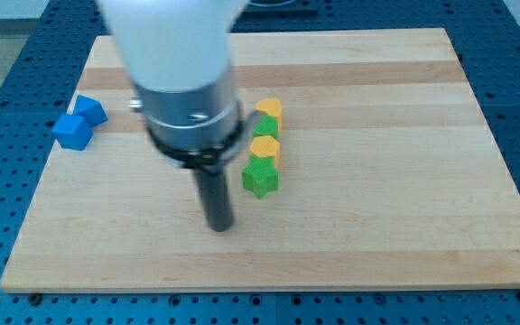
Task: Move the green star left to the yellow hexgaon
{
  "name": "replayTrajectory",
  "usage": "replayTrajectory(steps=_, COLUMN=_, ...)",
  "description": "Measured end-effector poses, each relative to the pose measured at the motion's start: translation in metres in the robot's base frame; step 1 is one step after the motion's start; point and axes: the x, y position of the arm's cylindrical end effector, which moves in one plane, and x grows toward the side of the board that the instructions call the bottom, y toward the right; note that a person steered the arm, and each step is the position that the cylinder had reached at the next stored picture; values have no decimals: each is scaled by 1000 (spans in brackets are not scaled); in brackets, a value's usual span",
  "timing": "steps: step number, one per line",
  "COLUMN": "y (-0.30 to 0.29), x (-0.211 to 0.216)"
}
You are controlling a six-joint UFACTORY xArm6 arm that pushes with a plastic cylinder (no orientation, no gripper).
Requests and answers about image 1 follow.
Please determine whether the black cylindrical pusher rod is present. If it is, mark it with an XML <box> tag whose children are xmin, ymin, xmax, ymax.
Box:
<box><xmin>194</xmin><ymin>168</ymin><xmax>234</xmax><ymax>232</ymax></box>

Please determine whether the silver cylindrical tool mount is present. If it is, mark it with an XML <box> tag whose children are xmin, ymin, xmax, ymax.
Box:
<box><xmin>135</xmin><ymin>69</ymin><xmax>260</xmax><ymax>170</ymax></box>

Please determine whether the green star block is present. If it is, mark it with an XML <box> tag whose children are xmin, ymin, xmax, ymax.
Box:
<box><xmin>242</xmin><ymin>156</ymin><xmax>280</xmax><ymax>199</ymax></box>

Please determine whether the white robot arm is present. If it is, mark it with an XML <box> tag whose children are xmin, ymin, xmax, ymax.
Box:
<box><xmin>97</xmin><ymin>0</ymin><xmax>261</xmax><ymax>232</ymax></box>

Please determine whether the yellow hexagon block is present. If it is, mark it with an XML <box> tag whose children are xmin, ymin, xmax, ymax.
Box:
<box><xmin>249</xmin><ymin>135</ymin><xmax>281</xmax><ymax>168</ymax></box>

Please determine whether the green round block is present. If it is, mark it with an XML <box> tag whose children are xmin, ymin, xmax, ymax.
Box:
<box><xmin>252</xmin><ymin>115</ymin><xmax>279</xmax><ymax>140</ymax></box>

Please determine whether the yellow heart block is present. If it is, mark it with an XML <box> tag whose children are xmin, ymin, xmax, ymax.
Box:
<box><xmin>255</xmin><ymin>97</ymin><xmax>283</xmax><ymax>130</ymax></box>

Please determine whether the blue pentagon block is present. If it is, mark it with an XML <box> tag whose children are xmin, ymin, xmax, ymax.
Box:
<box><xmin>72</xmin><ymin>95</ymin><xmax>108</xmax><ymax>128</ymax></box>

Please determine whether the blue cube block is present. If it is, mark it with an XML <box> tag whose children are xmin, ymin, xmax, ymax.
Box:
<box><xmin>51</xmin><ymin>114</ymin><xmax>93</xmax><ymax>151</ymax></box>

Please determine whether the wooden board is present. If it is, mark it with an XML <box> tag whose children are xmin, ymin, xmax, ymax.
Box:
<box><xmin>0</xmin><ymin>28</ymin><xmax>520</xmax><ymax>293</ymax></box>

